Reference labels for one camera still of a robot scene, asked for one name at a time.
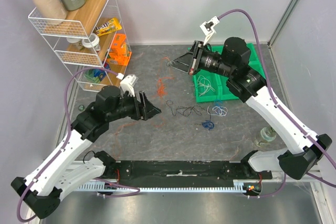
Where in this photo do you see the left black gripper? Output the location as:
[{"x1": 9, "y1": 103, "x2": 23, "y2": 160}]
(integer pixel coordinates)
[{"x1": 107, "y1": 90, "x2": 161, "y2": 122}]

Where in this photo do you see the orange wire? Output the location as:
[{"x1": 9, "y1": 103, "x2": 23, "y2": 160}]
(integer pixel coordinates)
[{"x1": 112, "y1": 56, "x2": 176, "y2": 158}]

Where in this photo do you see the black wire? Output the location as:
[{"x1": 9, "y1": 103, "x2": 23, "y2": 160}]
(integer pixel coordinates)
[{"x1": 165, "y1": 100, "x2": 212, "y2": 121}]

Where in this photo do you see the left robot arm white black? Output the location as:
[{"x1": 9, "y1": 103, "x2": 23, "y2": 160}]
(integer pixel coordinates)
[{"x1": 11, "y1": 86, "x2": 161, "y2": 219}]

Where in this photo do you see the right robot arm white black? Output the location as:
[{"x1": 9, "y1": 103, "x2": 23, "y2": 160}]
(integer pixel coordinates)
[{"x1": 168, "y1": 37, "x2": 332, "y2": 180}]

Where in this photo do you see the green six-compartment bin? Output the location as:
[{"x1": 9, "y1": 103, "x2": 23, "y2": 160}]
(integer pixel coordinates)
[{"x1": 193, "y1": 43, "x2": 265, "y2": 103}]

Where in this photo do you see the green blue toy car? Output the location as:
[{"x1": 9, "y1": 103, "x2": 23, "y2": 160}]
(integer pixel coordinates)
[{"x1": 83, "y1": 68, "x2": 107, "y2": 83}]

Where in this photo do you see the orange snack box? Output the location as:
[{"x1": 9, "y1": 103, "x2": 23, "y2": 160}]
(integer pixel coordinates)
[{"x1": 106, "y1": 34, "x2": 132, "y2": 66}]

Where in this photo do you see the yellow candy bag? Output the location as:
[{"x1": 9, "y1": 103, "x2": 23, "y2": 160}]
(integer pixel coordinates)
[{"x1": 94, "y1": 17, "x2": 122, "y2": 37}]

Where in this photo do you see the clear glass bottle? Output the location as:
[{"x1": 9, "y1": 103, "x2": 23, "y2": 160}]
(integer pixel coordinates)
[{"x1": 255, "y1": 126, "x2": 277, "y2": 147}]

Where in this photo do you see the beige pump bottle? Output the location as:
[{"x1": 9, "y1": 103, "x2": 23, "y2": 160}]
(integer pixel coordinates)
[{"x1": 32, "y1": 0, "x2": 67, "y2": 26}]

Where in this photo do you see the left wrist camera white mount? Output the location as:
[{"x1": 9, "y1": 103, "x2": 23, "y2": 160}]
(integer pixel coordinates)
[{"x1": 117, "y1": 73, "x2": 138, "y2": 97}]

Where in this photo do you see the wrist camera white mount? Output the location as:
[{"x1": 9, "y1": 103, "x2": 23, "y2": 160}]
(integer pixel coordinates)
[
  {"x1": 117, "y1": 73, "x2": 138, "y2": 97},
  {"x1": 200, "y1": 16, "x2": 219, "y2": 45}
]

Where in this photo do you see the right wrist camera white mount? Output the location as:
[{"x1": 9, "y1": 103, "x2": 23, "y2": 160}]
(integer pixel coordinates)
[{"x1": 200, "y1": 16, "x2": 219, "y2": 45}]

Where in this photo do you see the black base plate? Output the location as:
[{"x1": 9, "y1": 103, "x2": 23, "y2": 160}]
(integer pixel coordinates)
[{"x1": 103, "y1": 161, "x2": 272, "y2": 180}]

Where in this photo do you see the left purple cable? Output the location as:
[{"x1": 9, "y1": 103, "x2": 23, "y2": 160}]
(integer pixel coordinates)
[{"x1": 16, "y1": 68, "x2": 142, "y2": 222}]

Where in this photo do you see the purple cable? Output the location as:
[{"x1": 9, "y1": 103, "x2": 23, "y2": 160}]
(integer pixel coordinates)
[
  {"x1": 16, "y1": 68, "x2": 142, "y2": 222},
  {"x1": 217, "y1": 9, "x2": 336, "y2": 198}
]

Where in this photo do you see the white wire shelf rack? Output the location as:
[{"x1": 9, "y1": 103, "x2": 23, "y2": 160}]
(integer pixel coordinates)
[{"x1": 28, "y1": 0, "x2": 126, "y2": 92}]

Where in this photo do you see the slotted cable duct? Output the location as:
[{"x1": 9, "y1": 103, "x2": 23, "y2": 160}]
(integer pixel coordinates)
[{"x1": 75, "y1": 180, "x2": 247, "y2": 193}]

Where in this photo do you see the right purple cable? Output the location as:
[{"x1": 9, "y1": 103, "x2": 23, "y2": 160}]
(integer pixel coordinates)
[{"x1": 217, "y1": 9, "x2": 336, "y2": 198}]

